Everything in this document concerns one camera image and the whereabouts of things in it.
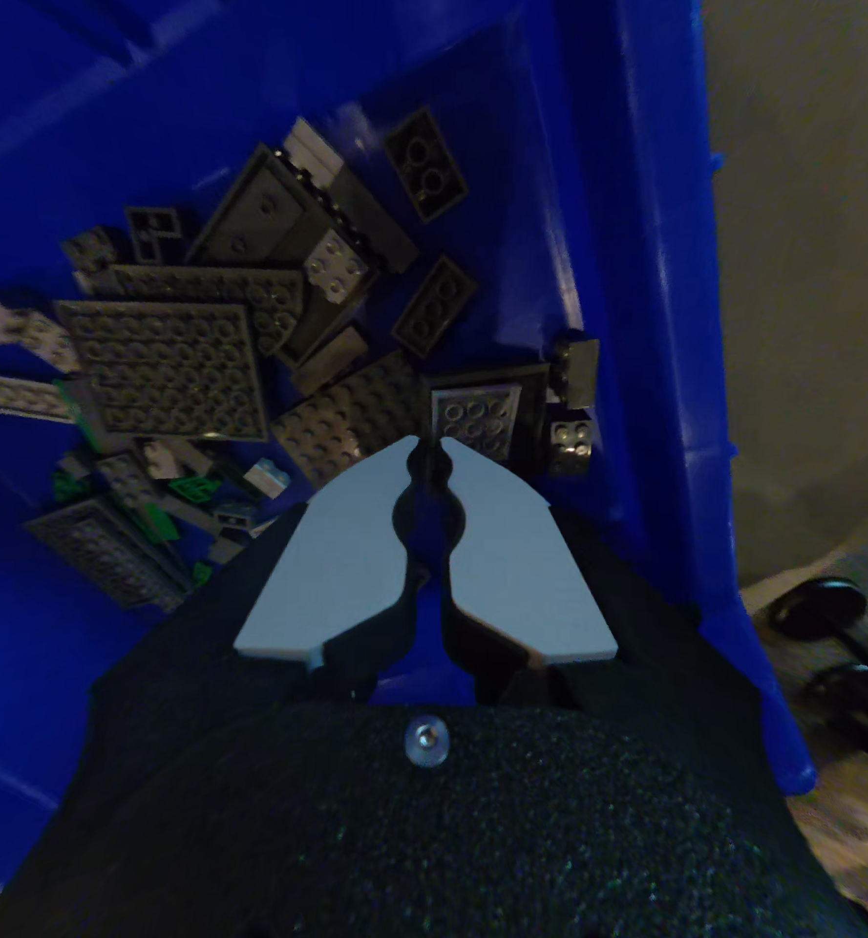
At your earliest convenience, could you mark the black chair base with casters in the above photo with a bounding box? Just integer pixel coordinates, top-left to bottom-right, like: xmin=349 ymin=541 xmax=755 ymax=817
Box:
xmin=767 ymin=575 xmax=868 ymax=778

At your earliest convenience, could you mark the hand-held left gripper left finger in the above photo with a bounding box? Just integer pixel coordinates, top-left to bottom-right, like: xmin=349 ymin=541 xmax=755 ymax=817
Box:
xmin=232 ymin=434 xmax=435 ymax=704

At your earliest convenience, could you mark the pile of grey building bricks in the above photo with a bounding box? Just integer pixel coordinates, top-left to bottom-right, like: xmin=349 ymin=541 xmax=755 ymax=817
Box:
xmin=0 ymin=106 xmax=603 ymax=613

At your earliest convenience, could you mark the blue plastic bin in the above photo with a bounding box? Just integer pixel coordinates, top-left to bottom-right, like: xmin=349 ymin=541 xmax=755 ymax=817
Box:
xmin=0 ymin=0 xmax=819 ymax=880

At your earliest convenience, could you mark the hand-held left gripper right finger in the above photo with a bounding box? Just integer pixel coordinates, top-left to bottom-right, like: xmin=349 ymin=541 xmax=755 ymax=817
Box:
xmin=432 ymin=436 xmax=619 ymax=704

